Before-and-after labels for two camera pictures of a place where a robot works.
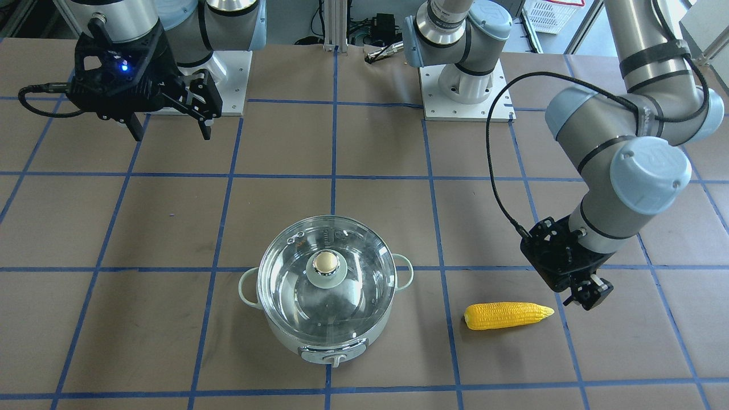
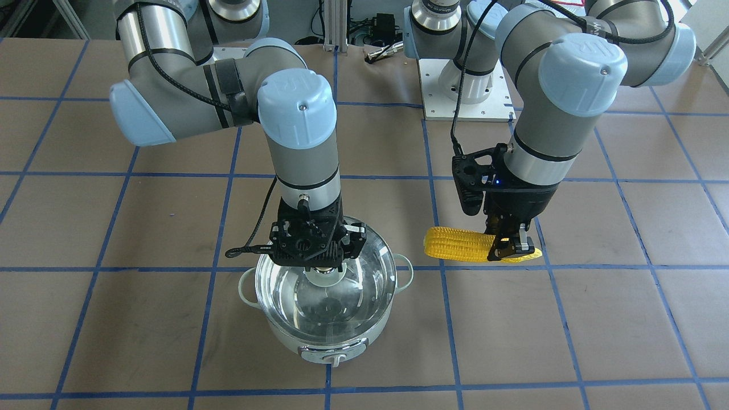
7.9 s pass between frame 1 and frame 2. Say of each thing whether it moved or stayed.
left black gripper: moved
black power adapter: stayed
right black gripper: moved
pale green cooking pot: stayed
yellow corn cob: moved
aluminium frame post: stayed
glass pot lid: stayed
